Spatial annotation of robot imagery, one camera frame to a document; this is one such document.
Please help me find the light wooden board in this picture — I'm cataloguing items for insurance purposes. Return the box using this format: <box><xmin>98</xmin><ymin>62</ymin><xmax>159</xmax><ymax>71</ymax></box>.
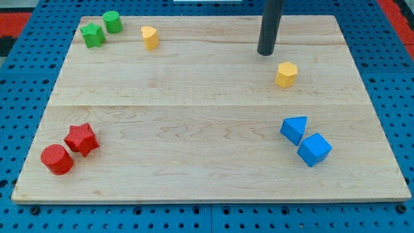
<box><xmin>11</xmin><ymin>15</ymin><xmax>411</xmax><ymax>205</ymax></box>

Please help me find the blue triangle block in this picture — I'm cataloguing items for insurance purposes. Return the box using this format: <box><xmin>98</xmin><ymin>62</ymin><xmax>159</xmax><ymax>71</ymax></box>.
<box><xmin>280</xmin><ymin>116</ymin><xmax>307</xmax><ymax>146</ymax></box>

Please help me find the yellow hexagon block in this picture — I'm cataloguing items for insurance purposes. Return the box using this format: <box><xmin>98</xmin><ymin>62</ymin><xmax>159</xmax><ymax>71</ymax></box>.
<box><xmin>275</xmin><ymin>61</ymin><xmax>298</xmax><ymax>88</ymax></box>

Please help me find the yellow heart block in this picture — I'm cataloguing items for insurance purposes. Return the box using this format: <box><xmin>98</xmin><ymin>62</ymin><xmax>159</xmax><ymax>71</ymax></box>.
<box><xmin>141</xmin><ymin>26</ymin><xmax>159</xmax><ymax>50</ymax></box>

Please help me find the blue cube block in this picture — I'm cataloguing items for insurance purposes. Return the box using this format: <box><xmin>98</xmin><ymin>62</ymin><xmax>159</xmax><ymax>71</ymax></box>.
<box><xmin>297</xmin><ymin>133</ymin><xmax>332</xmax><ymax>167</ymax></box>

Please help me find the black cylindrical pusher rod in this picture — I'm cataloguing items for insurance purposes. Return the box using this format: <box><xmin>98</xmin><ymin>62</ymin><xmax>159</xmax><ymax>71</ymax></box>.
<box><xmin>257</xmin><ymin>0</ymin><xmax>285</xmax><ymax>56</ymax></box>

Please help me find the red star block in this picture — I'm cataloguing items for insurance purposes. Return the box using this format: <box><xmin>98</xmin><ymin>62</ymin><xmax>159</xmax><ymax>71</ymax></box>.
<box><xmin>64</xmin><ymin>123</ymin><xmax>100</xmax><ymax>157</ymax></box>

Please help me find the green cylinder block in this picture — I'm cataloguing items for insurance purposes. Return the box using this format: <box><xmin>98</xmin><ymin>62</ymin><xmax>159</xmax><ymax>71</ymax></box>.
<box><xmin>102</xmin><ymin>10</ymin><xmax>123</xmax><ymax>34</ymax></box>

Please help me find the green star block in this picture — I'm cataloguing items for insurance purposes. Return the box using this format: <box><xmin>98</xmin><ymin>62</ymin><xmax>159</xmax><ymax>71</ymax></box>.
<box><xmin>80</xmin><ymin>23</ymin><xmax>105</xmax><ymax>48</ymax></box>

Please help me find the red cylinder block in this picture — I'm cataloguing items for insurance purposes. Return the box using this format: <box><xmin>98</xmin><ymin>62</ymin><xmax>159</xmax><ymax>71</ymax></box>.
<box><xmin>41</xmin><ymin>144</ymin><xmax>74</xmax><ymax>175</ymax></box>

